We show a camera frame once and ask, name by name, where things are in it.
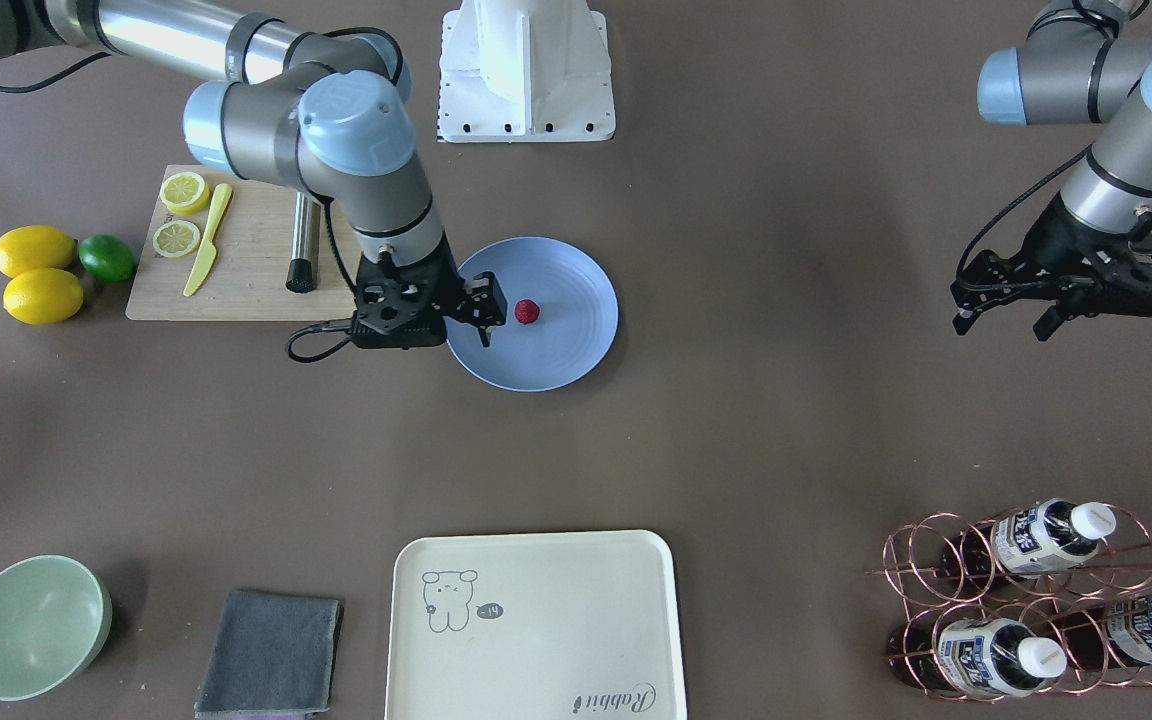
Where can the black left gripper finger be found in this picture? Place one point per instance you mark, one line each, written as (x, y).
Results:
(970, 304)
(1063, 311)

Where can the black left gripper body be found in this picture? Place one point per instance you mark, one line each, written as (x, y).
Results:
(1074, 240)

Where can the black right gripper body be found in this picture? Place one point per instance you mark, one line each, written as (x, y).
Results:
(447, 283)

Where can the red strawberry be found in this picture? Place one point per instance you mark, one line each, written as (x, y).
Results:
(527, 311)

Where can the blue plate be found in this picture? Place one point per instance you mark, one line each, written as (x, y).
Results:
(577, 325)

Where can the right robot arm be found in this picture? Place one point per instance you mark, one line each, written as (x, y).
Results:
(323, 116)

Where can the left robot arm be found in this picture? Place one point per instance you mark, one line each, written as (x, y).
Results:
(1074, 67)

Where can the steel muddler rod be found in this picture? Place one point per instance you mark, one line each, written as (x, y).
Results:
(306, 230)

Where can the wooden cutting board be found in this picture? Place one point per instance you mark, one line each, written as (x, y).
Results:
(247, 282)

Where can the yellow plastic knife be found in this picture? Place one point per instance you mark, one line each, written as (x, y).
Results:
(207, 252)

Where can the tea bottle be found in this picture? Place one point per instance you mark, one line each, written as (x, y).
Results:
(1111, 636)
(1053, 535)
(976, 659)

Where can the lemon slice lower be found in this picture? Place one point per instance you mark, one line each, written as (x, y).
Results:
(176, 238)

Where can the lemon slice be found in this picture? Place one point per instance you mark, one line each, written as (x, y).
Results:
(176, 238)
(184, 193)

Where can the lemon slice upper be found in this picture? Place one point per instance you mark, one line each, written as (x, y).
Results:
(184, 193)

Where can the cream rabbit tray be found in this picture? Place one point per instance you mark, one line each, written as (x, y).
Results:
(570, 625)

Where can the green lime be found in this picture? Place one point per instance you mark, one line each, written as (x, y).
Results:
(106, 258)

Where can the yellow lemon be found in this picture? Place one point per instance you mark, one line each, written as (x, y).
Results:
(34, 247)
(43, 296)

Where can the grey folded cloth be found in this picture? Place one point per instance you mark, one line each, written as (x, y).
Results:
(273, 656)

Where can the green bowl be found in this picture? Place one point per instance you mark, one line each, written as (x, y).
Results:
(55, 616)

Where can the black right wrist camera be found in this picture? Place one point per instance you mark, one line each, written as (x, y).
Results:
(395, 314)

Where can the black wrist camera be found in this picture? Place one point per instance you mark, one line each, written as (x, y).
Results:
(1020, 275)
(395, 314)

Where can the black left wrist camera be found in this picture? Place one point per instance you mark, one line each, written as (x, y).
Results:
(1020, 275)

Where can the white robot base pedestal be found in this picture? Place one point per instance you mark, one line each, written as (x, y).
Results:
(525, 72)

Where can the copper wire bottle rack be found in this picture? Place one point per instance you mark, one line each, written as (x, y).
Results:
(1122, 569)

